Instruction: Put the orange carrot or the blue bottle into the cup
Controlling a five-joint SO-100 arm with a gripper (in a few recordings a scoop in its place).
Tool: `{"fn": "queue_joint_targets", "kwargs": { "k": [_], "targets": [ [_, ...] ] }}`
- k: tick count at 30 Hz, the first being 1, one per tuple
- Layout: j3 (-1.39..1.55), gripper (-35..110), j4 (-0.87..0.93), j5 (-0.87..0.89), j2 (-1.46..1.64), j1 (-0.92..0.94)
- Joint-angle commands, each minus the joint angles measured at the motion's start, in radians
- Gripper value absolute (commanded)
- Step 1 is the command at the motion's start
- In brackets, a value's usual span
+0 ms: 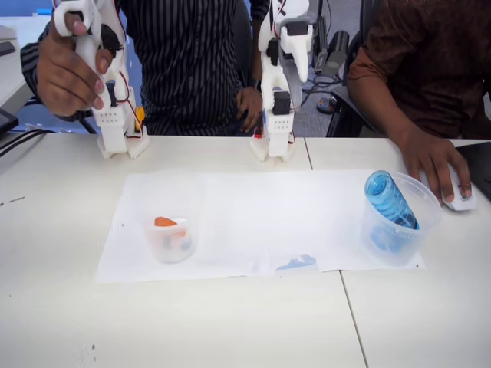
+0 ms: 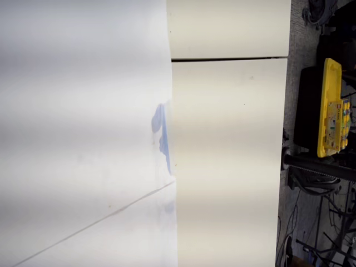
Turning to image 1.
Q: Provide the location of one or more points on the blue plastic bottle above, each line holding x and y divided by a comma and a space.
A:
387, 199

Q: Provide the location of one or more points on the white computer mouse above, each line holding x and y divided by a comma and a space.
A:
466, 201

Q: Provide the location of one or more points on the black phone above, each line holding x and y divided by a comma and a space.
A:
5, 48

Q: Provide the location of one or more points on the black smartwatch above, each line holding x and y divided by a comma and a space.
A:
257, 83

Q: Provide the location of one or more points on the orange carrot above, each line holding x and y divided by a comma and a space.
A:
165, 222

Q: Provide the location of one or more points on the grey gripper black servo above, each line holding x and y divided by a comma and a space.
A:
298, 57

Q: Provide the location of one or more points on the striped-shirt person's right hand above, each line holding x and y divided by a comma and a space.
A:
65, 76

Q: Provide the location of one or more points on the white background desk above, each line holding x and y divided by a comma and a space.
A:
19, 34

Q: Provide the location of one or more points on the tall clear plastic cup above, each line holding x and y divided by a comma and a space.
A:
172, 253

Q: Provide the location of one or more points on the red table clamp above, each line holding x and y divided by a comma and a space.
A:
259, 132

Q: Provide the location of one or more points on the black webcam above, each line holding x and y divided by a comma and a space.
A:
337, 50

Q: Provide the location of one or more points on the person in brown shirt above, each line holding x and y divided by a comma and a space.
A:
429, 46

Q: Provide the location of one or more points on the black office chair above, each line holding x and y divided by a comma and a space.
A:
345, 103

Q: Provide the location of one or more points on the brown-shirt person's right forearm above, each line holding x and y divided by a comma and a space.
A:
383, 99

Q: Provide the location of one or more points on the brown-shirt person's right hand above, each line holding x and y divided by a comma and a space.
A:
429, 157

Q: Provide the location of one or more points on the black tablet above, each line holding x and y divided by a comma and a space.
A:
5, 122

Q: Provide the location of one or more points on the striped-shirt person's left forearm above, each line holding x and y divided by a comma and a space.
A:
258, 46

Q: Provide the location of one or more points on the small colourful floor item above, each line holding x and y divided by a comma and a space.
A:
326, 104

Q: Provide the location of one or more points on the striped-shirt person's left hand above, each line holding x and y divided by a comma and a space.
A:
253, 105

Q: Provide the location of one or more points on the wide clear plastic tub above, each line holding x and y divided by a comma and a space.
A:
406, 247

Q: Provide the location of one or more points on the grey flat device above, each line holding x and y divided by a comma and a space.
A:
7, 33

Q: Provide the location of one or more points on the white robot arm with gripper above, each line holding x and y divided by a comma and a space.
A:
276, 126

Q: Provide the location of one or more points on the black laptop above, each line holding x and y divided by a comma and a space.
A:
483, 161

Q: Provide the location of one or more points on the person in striped shirt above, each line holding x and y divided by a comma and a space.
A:
184, 57

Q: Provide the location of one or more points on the white paper sheet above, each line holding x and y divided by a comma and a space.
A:
126, 249
307, 207

